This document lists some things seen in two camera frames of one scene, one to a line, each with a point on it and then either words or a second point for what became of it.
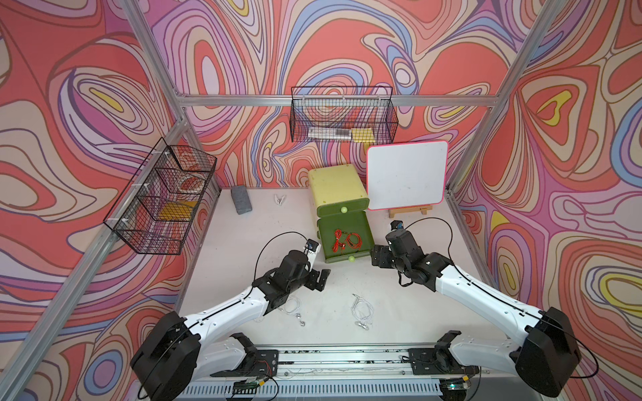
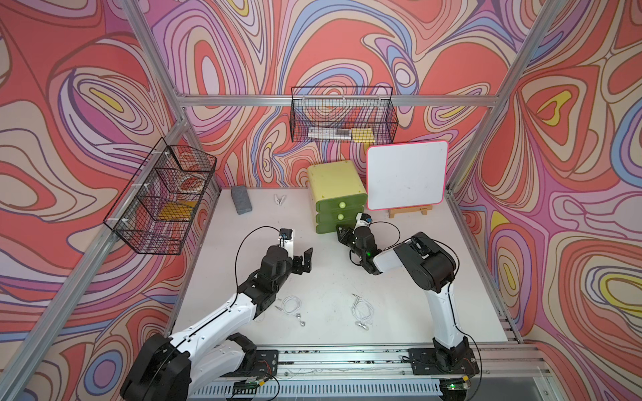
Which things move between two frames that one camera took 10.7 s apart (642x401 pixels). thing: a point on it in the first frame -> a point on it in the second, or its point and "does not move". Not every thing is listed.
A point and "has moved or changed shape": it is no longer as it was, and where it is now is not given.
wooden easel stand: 406,210 does not move
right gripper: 379,254 -> 344,234
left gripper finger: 324,275 -> 308,260
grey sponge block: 241,199 does not move
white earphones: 363,311 does not move
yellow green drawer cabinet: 338,192 does not move
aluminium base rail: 359,373 does not move
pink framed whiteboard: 406,175 does not move
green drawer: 354,222 has moved or changed shape
